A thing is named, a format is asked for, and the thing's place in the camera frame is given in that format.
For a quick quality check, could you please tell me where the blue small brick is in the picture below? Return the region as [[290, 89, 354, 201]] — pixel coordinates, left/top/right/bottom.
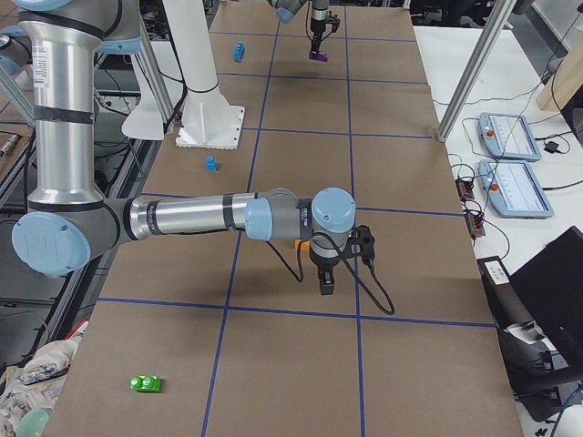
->
[[205, 156, 219, 172]]

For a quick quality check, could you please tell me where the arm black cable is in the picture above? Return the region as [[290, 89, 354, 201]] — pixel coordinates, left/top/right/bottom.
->
[[268, 231, 396, 316]]

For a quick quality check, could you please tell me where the black laptop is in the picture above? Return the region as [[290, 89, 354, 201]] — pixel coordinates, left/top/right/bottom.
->
[[510, 226, 582, 364]]

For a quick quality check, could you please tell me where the upper teach pendant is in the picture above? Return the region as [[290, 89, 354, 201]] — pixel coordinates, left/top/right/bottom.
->
[[478, 112, 541, 162]]

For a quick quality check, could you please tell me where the green double brick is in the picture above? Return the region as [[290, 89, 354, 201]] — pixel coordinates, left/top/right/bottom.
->
[[129, 374, 163, 393]]

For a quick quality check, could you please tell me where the aluminium frame post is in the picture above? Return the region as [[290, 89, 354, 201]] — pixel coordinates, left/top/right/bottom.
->
[[435, 0, 517, 143]]

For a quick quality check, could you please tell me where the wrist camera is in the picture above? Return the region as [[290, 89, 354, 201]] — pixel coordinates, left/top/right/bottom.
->
[[325, 12, 341, 34], [351, 225, 375, 269]]

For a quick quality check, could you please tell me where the pale green round object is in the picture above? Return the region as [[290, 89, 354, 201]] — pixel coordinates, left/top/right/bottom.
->
[[15, 409, 50, 437]]

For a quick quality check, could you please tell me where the upper orange relay board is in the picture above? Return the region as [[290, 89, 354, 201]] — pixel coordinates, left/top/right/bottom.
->
[[455, 178, 475, 202]]

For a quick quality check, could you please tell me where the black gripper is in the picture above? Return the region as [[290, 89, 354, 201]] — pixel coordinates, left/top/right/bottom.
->
[[309, 249, 341, 296], [310, 17, 327, 54]]

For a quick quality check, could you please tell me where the orange trapezoid block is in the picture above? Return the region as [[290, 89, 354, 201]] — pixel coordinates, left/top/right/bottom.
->
[[294, 239, 310, 251]]

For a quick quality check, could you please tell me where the purple trapezoid block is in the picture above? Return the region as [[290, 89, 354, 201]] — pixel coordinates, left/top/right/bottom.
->
[[309, 51, 329, 63]]

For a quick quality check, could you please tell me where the blue long brick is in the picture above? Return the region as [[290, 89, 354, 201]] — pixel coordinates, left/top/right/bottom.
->
[[233, 41, 245, 63]]

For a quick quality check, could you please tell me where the lower orange relay board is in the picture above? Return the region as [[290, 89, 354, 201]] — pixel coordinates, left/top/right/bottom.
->
[[465, 212, 486, 239]]

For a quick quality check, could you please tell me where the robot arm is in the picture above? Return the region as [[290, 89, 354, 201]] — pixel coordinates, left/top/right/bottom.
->
[[12, 1, 355, 295], [268, 0, 334, 61]]

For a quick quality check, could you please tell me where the orange relay board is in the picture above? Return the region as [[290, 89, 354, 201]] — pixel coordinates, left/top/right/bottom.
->
[[455, 178, 475, 202], [465, 212, 486, 239]]

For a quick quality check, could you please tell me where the lower teach pendant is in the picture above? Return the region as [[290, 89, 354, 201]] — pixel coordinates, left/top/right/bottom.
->
[[478, 159, 554, 219]]

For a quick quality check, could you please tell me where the patterned cloth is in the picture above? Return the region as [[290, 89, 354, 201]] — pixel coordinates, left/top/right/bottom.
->
[[1, 338, 81, 436]]

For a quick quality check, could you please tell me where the teach pendant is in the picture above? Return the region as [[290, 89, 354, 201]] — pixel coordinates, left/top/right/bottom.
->
[[478, 159, 554, 219], [478, 112, 541, 162]]

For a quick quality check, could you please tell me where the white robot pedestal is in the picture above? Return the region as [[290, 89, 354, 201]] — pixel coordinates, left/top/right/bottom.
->
[[122, 1, 245, 149]]

